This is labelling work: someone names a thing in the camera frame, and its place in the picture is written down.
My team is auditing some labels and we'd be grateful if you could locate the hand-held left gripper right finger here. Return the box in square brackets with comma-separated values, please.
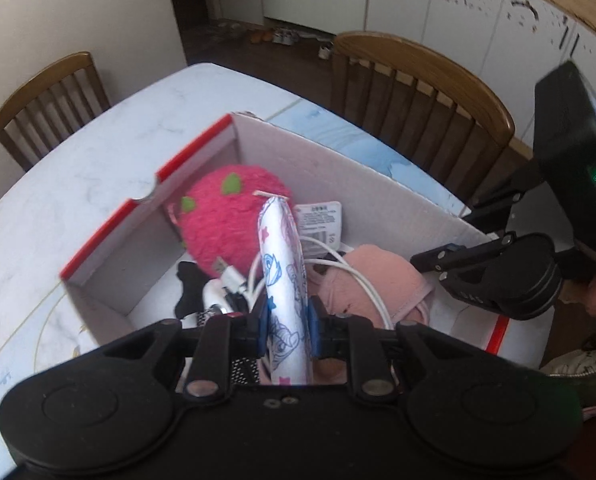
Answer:
[307, 295, 485, 406]

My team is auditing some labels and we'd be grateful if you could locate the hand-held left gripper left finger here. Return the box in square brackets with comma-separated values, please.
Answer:
[102, 292, 269, 406]

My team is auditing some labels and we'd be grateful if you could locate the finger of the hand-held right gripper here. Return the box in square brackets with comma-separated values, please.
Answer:
[409, 232, 520, 311]
[460, 159, 550, 237]

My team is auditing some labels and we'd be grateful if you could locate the white cartoon print packet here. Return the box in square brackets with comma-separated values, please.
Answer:
[254, 195, 313, 388]

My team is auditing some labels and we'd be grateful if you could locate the white charging cable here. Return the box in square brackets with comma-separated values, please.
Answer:
[202, 237, 395, 333]

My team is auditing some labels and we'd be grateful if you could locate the pink cloth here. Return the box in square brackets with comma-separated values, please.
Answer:
[305, 245, 435, 376]

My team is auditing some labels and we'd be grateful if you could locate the black white-dotted cloth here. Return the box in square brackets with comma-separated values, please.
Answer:
[174, 260, 263, 387]

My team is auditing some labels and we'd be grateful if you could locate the white red-edged cardboard box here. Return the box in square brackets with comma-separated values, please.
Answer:
[59, 110, 556, 391]

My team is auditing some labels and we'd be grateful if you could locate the pink plush apple toy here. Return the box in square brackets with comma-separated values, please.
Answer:
[165, 165, 346, 281]

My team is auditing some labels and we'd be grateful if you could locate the wooden slat-back chair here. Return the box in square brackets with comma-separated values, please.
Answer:
[0, 51, 111, 171]
[330, 31, 516, 206]

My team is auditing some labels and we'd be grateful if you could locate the pale printed table mat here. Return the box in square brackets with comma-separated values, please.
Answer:
[0, 275, 108, 466]

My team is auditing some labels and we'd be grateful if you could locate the white cabinet with black handles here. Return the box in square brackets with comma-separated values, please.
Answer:
[262, 0, 596, 126]

